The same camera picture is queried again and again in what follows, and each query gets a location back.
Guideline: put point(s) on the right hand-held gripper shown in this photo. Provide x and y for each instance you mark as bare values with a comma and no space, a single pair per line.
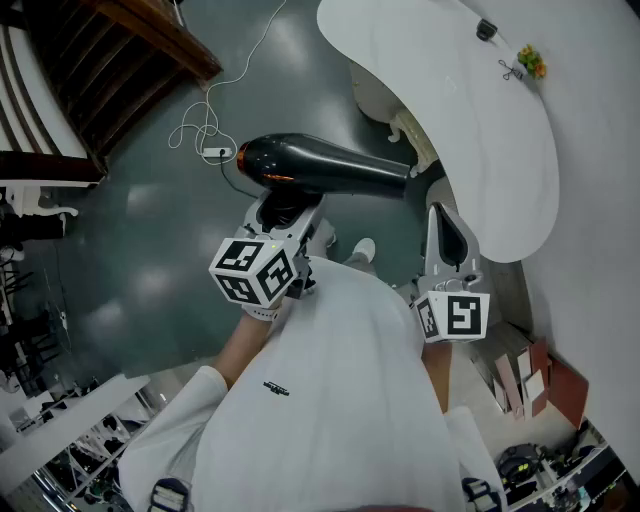
460,312

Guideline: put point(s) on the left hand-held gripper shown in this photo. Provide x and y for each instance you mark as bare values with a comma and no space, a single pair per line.
250,272

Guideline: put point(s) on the black hair dryer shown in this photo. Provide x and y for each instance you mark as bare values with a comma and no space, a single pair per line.
310,162

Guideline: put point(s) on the white oval table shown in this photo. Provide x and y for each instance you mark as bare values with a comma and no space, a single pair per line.
450,125

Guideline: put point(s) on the person's right forearm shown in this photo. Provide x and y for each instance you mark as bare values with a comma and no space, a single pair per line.
437,375

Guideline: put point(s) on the person's left forearm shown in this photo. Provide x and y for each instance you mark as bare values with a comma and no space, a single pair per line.
245,345

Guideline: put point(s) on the person's white right shoe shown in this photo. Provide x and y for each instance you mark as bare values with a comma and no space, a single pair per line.
365,246

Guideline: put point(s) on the person's grey trousers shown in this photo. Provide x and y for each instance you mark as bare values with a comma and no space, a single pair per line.
362,264

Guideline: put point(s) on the white power strip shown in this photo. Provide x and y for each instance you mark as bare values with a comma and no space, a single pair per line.
217,152

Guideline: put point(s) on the white wristwatch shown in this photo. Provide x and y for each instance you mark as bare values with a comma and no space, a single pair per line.
262,313

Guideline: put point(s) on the pile of pink brown boards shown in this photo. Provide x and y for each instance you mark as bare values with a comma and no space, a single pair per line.
565,385

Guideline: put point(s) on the person's white shirt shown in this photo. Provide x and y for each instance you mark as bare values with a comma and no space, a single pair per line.
325,400

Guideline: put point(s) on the black eyelash curler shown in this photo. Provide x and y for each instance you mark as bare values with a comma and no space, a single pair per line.
510,70

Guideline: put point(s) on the yellow green flower toy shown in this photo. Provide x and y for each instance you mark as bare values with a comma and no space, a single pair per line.
532,62

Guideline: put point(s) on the small black device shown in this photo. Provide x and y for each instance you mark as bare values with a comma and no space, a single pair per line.
486,29

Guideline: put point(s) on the black round helmet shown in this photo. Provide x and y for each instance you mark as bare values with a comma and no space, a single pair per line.
520,462

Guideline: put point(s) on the dark wooden staircase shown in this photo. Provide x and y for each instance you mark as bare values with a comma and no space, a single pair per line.
115,65

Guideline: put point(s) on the white carved furniture leg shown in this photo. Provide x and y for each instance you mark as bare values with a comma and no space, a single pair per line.
35,202

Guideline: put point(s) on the white workbench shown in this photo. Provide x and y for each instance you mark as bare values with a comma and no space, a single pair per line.
65,430

